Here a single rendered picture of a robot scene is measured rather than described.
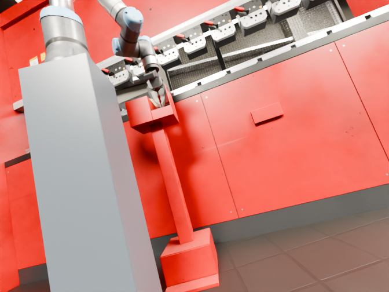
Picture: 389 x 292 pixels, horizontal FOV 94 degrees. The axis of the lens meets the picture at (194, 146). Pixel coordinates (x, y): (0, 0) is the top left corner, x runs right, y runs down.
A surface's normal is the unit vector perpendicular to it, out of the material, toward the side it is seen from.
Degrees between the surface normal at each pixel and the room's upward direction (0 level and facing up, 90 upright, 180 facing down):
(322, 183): 90
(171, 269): 90
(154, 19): 90
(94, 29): 90
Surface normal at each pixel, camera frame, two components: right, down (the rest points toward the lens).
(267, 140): -0.23, -0.09
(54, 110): 0.01, -0.16
